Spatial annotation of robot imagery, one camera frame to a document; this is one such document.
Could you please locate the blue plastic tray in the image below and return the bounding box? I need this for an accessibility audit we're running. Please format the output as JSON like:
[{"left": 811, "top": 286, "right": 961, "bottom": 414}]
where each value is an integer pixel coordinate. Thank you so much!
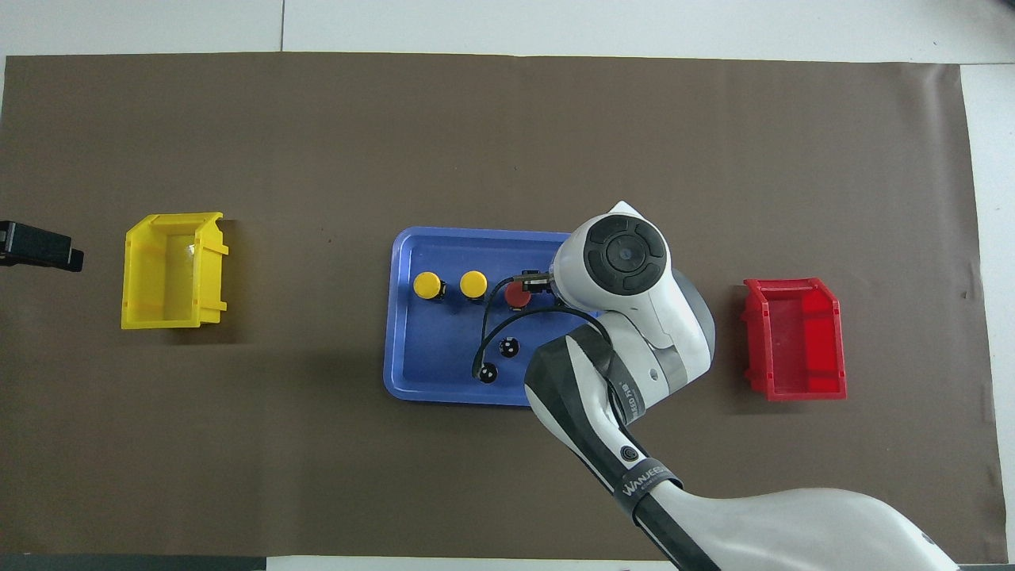
[{"left": 383, "top": 227, "right": 608, "bottom": 408}]

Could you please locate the black cable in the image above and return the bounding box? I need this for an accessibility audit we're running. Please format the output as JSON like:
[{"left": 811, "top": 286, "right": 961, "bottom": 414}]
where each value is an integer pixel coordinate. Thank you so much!
[{"left": 471, "top": 270, "right": 613, "bottom": 384}]

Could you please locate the yellow plastic bin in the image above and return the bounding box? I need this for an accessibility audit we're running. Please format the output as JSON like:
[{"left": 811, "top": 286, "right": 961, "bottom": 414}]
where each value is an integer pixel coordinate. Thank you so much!
[{"left": 121, "top": 212, "right": 231, "bottom": 331}]

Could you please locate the black stand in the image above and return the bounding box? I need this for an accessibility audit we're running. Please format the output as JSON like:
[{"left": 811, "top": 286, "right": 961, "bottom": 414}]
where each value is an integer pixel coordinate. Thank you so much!
[{"left": 0, "top": 221, "right": 85, "bottom": 273}]

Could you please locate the red plastic bin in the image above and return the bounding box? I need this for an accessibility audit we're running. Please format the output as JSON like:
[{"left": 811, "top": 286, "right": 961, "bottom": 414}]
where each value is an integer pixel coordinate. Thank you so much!
[{"left": 741, "top": 277, "right": 848, "bottom": 402}]

